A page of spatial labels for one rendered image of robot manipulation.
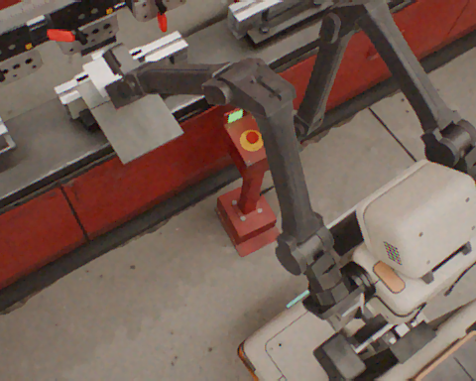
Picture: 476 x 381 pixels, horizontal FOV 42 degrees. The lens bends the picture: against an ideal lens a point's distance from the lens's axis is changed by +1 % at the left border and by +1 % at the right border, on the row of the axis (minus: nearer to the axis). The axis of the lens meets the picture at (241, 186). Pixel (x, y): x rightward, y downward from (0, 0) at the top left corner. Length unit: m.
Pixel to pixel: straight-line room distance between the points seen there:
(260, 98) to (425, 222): 0.40
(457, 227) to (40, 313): 1.75
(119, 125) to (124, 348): 1.09
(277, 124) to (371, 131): 1.83
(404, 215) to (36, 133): 1.07
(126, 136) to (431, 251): 0.83
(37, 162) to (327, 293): 0.91
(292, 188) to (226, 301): 1.40
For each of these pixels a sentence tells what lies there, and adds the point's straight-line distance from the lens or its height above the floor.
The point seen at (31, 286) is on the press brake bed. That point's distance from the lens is 2.56.
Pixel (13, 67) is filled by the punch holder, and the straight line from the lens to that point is 1.53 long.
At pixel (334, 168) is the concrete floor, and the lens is 2.76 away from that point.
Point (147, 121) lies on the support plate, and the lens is 1.66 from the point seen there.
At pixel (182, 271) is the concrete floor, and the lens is 2.54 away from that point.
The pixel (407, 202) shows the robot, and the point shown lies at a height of 1.37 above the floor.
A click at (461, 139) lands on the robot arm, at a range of 1.45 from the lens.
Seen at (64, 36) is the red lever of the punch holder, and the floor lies 1.30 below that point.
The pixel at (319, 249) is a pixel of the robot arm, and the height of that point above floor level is 1.26.
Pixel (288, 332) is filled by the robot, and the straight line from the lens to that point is 2.23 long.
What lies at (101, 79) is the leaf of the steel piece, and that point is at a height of 1.00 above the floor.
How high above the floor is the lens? 2.46
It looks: 67 degrees down
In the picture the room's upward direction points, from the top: 10 degrees clockwise
